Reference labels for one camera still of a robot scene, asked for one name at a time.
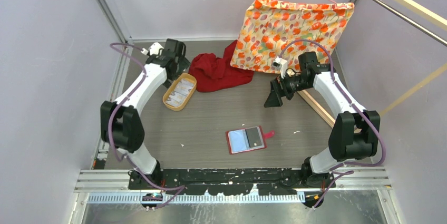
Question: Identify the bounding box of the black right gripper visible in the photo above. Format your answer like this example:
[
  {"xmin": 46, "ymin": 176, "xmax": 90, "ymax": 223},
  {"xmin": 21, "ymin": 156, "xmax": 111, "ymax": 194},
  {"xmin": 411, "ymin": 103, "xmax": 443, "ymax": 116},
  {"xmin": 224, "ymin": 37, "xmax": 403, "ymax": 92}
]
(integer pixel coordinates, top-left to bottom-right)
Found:
[{"xmin": 265, "ymin": 71, "xmax": 311, "ymax": 108}]

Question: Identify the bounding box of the wooden rack frame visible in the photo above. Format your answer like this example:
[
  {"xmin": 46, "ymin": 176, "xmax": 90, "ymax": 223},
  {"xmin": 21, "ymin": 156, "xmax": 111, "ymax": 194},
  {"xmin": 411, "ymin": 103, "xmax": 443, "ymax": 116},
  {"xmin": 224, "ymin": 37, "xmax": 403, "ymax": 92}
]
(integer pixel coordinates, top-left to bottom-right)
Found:
[{"xmin": 292, "ymin": 0, "xmax": 446, "ymax": 133}]

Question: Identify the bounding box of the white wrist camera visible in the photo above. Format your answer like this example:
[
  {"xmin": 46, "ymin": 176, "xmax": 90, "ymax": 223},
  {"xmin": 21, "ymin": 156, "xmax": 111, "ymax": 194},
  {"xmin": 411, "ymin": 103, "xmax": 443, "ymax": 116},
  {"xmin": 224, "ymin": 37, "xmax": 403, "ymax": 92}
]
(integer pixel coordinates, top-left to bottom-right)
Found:
[
  {"xmin": 271, "ymin": 57, "xmax": 288, "ymax": 78},
  {"xmin": 141, "ymin": 42, "xmax": 164, "ymax": 56}
]

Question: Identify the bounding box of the yellow oval tray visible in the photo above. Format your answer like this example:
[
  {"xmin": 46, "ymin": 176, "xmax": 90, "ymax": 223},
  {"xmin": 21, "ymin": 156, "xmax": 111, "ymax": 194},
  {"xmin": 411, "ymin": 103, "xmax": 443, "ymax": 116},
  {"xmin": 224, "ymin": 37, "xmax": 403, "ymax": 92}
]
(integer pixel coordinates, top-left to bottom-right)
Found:
[{"xmin": 162, "ymin": 73, "xmax": 197, "ymax": 111}]

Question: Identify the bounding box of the floral orange pillowcase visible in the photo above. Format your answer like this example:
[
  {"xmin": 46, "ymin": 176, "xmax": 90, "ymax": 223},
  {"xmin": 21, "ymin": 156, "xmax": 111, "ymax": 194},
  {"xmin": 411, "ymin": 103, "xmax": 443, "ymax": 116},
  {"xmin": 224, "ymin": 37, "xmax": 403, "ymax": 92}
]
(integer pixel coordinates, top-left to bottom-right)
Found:
[{"xmin": 230, "ymin": 0, "xmax": 355, "ymax": 74}]

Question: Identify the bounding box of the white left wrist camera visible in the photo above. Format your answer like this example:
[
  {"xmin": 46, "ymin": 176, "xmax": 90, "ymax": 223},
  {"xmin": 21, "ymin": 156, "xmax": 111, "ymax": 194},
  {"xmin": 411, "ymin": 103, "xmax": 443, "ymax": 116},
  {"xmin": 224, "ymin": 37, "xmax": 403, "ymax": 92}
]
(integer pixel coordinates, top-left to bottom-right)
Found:
[{"xmin": 141, "ymin": 42, "xmax": 164, "ymax": 56}]

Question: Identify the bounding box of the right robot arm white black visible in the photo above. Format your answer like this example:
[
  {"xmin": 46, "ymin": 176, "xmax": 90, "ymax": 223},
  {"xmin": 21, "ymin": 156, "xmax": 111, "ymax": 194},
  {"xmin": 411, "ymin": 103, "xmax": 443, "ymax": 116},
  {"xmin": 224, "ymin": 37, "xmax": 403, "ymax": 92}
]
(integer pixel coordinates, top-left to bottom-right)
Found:
[{"xmin": 264, "ymin": 52, "xmax": 380, "ymax": 187}]

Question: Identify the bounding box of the red leather card holder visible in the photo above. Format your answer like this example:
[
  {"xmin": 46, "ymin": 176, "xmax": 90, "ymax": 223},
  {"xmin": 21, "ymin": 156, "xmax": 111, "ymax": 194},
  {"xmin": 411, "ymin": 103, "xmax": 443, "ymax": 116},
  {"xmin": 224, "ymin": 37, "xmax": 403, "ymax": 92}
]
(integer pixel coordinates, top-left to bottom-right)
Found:
[{"xmin": 226, "ymin": 126, "xmax": 275, "ymax": 154}]

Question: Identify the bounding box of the red crumpled cloth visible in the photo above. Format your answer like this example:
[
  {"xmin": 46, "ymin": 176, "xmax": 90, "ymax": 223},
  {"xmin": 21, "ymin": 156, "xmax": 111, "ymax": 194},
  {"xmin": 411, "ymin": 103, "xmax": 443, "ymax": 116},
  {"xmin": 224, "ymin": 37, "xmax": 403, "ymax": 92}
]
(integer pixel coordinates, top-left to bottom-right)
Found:
[{"xmin": 188, "ymin": 41, "xmax": 254, "ymax": 93}]

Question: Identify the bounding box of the metal rail rod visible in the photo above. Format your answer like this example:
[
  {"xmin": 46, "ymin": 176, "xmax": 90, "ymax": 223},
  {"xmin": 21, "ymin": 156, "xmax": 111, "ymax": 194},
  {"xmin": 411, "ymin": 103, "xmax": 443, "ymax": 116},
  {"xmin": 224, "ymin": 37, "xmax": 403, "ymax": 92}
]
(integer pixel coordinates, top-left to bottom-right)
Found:
[{"xmin": 372, "ymin": 0, "xmax": 446, "ymax": 47}]

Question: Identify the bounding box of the white card in tray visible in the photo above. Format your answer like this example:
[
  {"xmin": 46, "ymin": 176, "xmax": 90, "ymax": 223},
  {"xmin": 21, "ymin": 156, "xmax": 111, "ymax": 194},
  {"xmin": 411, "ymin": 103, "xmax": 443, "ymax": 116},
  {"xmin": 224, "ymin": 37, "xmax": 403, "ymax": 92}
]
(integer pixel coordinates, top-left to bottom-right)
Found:
[{"xmin": 165, "ymin": 78, "xmax": 195, "ymax": 108}]

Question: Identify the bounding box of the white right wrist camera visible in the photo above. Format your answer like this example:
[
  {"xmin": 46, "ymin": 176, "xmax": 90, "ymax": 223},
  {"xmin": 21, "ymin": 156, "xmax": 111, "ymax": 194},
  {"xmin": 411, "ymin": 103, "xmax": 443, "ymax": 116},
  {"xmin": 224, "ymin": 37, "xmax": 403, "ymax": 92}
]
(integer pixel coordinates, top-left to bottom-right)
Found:
[{"xmin": 271, "ymin": 57, "xmax": 288, "ymax": 78}]

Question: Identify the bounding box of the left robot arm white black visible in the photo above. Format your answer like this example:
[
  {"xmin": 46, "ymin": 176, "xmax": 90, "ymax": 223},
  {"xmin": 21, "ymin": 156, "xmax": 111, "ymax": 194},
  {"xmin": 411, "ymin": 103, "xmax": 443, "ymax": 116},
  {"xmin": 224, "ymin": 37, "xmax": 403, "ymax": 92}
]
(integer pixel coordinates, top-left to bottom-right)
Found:
[{"xmin": 100, "ymin": 38, "xmax": 190, "ymax": 189}]

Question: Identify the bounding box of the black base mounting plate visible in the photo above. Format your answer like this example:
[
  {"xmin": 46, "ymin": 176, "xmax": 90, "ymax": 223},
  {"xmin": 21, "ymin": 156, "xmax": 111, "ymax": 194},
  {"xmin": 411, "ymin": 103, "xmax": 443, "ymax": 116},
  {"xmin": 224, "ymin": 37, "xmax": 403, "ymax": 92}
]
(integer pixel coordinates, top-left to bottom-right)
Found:
[{"xmin": 151, "ymin": 168, "xmax": 334, "ymax": 196}]

